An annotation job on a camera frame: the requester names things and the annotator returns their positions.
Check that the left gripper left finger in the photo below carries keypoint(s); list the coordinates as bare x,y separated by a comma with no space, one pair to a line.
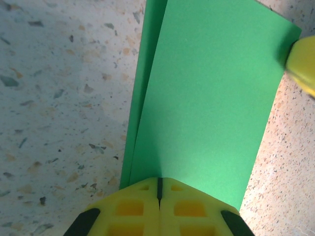
123,216

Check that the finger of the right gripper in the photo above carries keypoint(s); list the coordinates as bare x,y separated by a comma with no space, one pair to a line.
304,64

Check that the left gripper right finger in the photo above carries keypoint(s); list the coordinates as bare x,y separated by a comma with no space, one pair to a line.
197,216

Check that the green square paper sheet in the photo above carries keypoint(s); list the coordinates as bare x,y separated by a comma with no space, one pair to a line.
209,98

